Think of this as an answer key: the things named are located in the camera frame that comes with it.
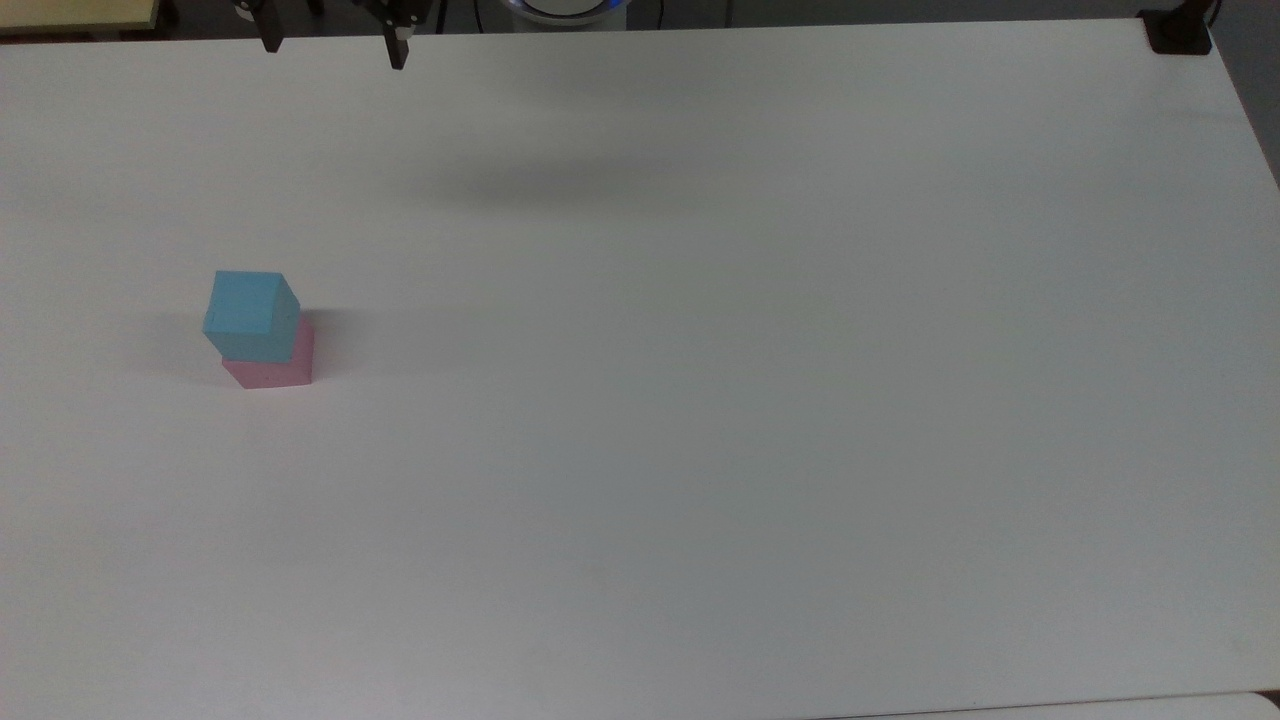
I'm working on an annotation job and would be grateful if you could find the pink cube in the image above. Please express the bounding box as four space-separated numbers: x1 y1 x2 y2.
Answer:
221 320 316 390

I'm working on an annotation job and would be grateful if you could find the blue cube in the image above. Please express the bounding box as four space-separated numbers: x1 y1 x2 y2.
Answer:
202 270 302 363

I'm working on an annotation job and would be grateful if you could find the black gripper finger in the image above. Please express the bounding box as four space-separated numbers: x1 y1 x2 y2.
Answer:
233 0 284 54
352 0 426 71

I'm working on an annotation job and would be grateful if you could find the black clamp pole mount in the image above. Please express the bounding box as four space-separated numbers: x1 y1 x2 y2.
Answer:
1140 0 1223 56

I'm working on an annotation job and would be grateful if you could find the yellow table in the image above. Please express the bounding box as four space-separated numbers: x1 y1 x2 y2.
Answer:
0 0 161 39

